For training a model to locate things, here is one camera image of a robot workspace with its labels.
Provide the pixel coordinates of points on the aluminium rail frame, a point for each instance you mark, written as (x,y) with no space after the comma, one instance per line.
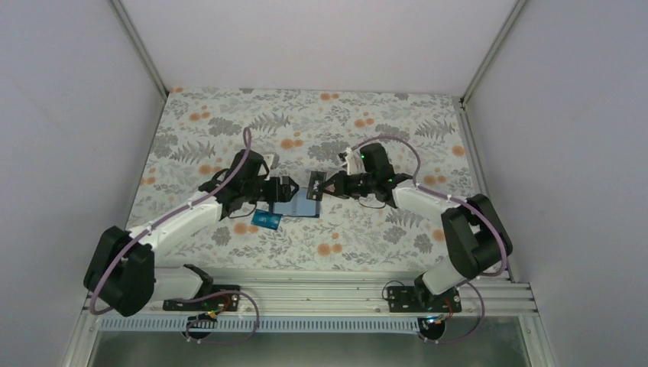
(499,325)

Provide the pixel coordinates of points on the blue credit card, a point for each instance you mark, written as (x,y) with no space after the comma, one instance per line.
(265,219)

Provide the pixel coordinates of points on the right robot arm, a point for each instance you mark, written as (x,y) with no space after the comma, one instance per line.
(475,237)

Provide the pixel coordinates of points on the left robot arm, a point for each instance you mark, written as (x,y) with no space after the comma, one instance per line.
(123,271)

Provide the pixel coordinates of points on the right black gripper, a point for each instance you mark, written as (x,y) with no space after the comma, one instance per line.
(341,186)

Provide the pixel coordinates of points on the floral table mat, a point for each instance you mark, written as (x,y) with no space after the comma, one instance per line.
(200,132)

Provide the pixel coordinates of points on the perforated cable duct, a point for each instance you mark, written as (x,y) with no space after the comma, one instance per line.
(272,324)

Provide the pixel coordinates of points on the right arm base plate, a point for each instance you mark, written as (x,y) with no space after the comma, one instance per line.
(409,299)

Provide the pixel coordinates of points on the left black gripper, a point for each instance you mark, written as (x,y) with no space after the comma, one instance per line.
(284,196)

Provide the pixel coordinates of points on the blue card holder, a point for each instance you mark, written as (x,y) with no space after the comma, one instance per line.
(299,206)

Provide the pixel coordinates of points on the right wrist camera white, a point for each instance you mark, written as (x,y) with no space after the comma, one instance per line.
(350,161)

